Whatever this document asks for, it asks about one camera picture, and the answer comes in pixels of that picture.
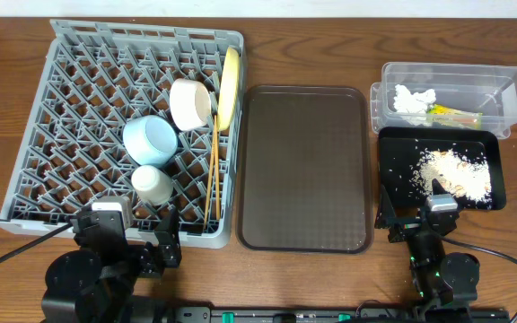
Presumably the wooden chopstick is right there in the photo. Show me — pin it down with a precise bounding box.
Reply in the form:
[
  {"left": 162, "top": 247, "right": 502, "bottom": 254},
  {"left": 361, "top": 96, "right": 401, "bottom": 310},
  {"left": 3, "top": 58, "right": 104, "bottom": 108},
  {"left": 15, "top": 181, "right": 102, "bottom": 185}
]
[
  {"left": 214, "top": 114, "right": 221, "bottom": 221},
  {"left": 203, "top": 115, "right": 218, "bottom": 230}
]

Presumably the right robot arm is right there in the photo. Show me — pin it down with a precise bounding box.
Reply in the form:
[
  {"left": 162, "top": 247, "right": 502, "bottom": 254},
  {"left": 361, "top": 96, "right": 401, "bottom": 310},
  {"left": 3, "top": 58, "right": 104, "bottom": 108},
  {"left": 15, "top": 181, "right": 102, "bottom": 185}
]
[{"left": 374, "top": 183, "right": 479, "bottom": 322}]

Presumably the black waste tray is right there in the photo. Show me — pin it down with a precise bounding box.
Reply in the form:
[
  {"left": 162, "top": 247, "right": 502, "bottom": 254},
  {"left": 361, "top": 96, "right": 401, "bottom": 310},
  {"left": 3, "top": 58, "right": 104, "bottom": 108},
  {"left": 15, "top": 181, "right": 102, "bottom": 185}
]
[{"left": 379, "top": 127, "right": 506, "bottom": 210}]

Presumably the brown serving tray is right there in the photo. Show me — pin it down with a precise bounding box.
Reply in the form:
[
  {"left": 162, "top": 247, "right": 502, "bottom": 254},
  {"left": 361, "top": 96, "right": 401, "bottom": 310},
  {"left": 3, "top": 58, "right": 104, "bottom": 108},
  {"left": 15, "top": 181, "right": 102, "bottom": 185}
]
[{"left": 237, "top": 85, "right": 373, "bottom": 255}]

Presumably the clear plastic bin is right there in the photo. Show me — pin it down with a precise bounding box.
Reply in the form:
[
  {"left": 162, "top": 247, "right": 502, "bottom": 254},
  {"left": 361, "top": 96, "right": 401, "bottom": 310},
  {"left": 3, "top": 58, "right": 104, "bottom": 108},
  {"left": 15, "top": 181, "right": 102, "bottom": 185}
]
[{"left": 370, "top": 62, "right": 517, "bottom": 139}]

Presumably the blue bowl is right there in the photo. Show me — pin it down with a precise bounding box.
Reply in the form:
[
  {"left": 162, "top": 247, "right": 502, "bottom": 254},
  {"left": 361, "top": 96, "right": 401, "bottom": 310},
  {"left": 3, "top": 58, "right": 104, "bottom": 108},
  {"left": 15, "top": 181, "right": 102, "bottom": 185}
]
[{"left": 123, "top": 115, "right": 178, "bottom": 168}]

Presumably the food scraps pile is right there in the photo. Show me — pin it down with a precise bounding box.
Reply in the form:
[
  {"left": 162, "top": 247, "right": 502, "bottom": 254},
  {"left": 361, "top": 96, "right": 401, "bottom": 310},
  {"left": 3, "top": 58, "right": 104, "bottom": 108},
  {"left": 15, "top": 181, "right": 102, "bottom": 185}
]
[{"left": 410, "top": 149, "right": 493, "bottom": 206}]

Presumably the yellow plate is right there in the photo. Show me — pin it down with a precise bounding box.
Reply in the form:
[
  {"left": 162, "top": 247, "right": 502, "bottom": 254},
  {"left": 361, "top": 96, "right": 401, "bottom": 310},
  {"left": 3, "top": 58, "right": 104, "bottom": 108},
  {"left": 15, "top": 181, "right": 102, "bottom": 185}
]
[{"left": 217, "top": 47, "right": 240, "bottom": 132}]

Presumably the white pink bowl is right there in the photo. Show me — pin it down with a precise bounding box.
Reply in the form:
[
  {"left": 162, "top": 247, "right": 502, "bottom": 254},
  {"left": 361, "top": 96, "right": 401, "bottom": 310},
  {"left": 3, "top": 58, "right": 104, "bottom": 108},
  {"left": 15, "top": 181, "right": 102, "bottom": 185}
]
[{"left": 169, "top": 79, "right": 211, "bottom": 131}]

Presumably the grey dishwasher rack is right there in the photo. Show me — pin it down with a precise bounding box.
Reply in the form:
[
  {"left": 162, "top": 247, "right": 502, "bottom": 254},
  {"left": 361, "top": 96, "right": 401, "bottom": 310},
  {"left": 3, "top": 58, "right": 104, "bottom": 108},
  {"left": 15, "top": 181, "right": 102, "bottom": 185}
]
[{"left": 0, "top": 20, "right": 245, "bottom": 249}]

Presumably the white cup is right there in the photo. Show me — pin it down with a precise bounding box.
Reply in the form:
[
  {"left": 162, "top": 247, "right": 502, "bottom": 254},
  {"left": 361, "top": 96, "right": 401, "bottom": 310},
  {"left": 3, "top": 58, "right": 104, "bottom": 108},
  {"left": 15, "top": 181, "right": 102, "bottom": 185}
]
[{"left": 131, "top": 165, "right": 173, "bottom": 205}]

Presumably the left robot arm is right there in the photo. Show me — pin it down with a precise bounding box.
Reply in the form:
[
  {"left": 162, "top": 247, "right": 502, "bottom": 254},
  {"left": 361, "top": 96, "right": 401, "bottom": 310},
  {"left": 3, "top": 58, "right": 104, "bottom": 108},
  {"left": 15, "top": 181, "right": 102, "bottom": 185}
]
[{"left": 41, "top": 210, "right": 182, "bottom": 322}]

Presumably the white tissue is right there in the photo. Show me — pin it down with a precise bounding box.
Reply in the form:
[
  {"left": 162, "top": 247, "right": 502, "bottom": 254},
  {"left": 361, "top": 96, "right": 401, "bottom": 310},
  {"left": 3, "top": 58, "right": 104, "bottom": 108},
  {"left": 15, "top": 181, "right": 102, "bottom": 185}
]
[{"left": 393, "top": 84, "right": 436, "bottom": 127}]

